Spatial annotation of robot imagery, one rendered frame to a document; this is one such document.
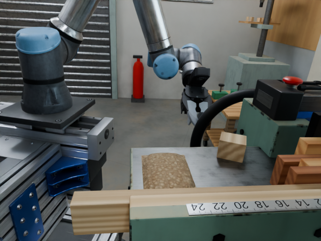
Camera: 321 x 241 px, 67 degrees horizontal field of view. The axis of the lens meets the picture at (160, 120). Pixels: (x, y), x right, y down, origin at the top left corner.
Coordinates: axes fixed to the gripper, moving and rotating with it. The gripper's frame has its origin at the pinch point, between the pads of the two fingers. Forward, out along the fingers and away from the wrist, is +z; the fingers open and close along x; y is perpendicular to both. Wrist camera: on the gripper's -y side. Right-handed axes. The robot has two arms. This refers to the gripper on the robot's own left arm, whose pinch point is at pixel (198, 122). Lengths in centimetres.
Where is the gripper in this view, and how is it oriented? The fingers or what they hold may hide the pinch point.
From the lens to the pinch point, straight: 68.2
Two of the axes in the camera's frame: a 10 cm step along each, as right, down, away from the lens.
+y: -1.1, 6.1, 7.9
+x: -9.9, -0.8, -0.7
